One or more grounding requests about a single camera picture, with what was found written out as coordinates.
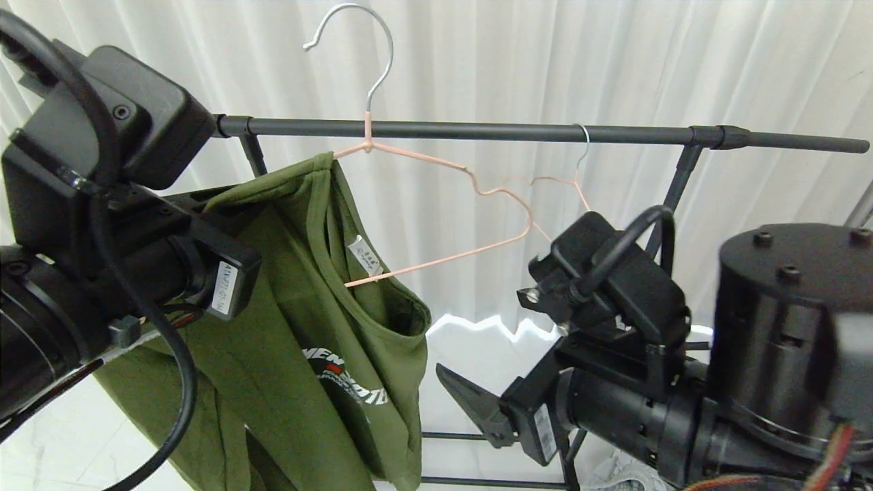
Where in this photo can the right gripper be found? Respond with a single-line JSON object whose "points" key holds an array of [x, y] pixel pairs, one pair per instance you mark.
{"points": [[627, 423]]}

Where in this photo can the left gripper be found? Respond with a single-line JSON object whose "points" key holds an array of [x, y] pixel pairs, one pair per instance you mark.
{"points": [[170, 266]]}

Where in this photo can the green printed shirt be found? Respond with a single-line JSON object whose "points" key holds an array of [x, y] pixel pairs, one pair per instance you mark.
{"points": [[286, 307]]}

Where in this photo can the pink clothes hanger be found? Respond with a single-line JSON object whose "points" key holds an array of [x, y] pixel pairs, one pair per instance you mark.
{"points": [[577, 183], [368, 133]]}

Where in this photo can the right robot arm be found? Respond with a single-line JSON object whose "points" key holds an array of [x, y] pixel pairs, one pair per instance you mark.
{"points": [[784, 327]]}

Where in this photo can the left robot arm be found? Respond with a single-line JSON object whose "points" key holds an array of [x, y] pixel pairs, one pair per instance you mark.
{"points": [[41, 327]]}

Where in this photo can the black clothes rack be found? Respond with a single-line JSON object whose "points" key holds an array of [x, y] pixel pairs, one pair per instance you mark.
{"points": [[477, 131]]}

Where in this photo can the pale grey shorts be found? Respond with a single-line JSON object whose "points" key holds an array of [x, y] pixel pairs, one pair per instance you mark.
{"points": [[634, 474]]}

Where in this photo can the white curtain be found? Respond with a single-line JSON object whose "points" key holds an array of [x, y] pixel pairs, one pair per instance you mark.
{"points": [[545, 61]]}

